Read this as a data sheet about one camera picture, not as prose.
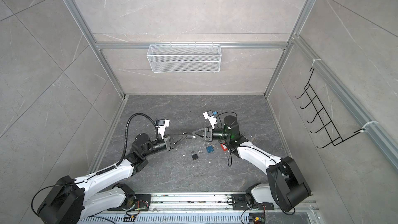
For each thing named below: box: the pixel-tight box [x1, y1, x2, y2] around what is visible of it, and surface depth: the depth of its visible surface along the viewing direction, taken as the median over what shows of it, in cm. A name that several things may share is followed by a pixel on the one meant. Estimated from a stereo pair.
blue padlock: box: [205, 143, 215, 153], surface depth 93 cm
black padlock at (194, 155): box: [191, 151, 199, 161], surface depth 90 cm
